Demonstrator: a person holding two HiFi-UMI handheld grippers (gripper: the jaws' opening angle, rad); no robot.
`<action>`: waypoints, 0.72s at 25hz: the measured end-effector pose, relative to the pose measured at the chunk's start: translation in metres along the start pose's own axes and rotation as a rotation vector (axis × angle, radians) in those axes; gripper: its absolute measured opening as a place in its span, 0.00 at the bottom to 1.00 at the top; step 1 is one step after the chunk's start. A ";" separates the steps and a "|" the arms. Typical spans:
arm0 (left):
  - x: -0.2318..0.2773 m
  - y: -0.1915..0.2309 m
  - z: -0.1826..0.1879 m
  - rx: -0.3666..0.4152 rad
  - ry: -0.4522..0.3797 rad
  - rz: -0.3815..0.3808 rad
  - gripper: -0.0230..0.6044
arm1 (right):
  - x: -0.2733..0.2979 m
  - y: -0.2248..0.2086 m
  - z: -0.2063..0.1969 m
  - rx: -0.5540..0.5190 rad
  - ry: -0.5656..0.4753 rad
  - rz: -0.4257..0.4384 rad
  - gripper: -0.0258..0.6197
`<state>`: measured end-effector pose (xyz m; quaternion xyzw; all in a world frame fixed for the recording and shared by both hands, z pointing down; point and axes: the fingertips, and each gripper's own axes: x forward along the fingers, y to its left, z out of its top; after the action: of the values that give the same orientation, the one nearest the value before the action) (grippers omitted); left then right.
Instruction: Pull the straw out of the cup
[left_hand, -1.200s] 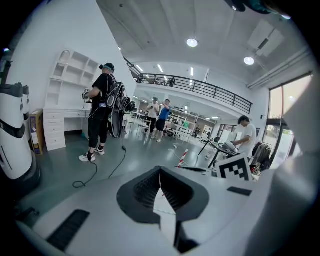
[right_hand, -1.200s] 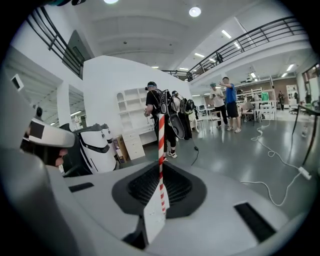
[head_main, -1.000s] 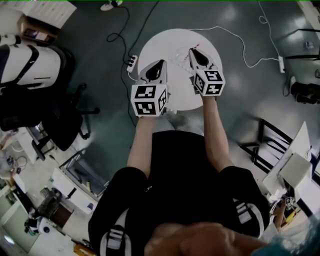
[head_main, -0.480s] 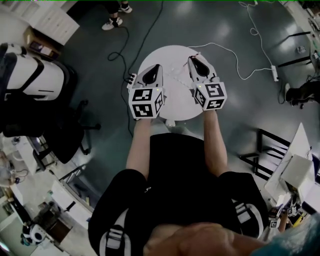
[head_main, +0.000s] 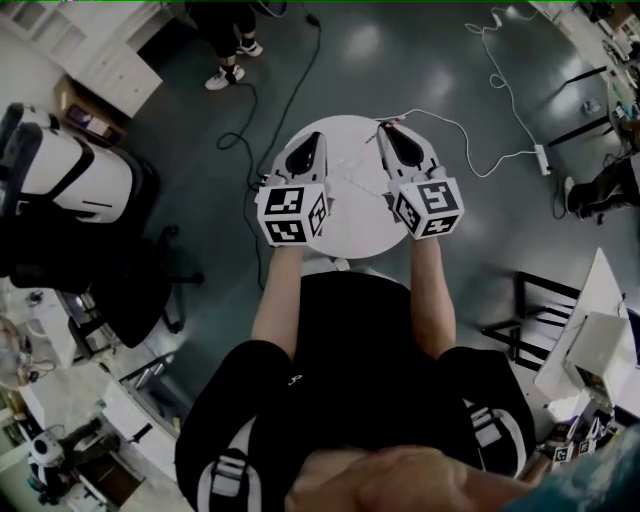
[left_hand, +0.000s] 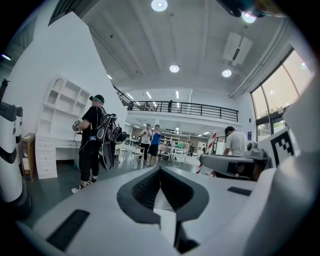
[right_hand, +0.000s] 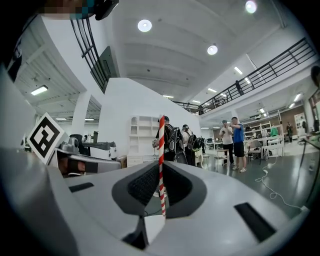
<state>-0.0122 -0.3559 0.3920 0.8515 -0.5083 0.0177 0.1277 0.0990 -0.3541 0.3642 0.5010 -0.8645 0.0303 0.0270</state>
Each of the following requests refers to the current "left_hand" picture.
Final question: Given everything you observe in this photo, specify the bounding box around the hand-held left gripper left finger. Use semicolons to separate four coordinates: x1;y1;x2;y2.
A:
33;166;173;256

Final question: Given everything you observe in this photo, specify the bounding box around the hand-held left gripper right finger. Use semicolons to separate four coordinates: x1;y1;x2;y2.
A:
160;166;278;256

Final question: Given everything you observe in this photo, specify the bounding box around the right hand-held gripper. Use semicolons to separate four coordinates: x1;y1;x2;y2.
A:
200;126;302;181

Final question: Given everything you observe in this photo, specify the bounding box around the round white table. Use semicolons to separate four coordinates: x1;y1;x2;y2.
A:
153;188;176;214

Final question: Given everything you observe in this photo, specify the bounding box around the black balcony railing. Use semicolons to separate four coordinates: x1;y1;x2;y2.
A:
128;100;240;123

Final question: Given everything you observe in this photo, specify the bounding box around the grey black backpack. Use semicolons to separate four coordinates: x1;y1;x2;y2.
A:
95;113;128;172

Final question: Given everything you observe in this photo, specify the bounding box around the wooden cabinet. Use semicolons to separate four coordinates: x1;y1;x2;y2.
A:
20;132;36;183

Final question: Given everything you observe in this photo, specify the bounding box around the white drawer cabinet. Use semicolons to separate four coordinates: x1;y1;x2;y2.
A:
34;76;91;180

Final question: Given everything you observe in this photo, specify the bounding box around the large glass window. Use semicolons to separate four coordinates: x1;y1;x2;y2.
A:
250;48;315;144

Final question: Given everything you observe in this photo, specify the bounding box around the white black-striped machine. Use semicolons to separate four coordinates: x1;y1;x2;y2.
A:
0;79;31;205

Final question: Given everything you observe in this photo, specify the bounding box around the ceiling air conditioner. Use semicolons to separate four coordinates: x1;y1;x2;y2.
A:
222;31;254;67

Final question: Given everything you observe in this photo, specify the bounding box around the grey fisheye camera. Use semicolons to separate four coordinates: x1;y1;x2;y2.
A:
246;141;266;158

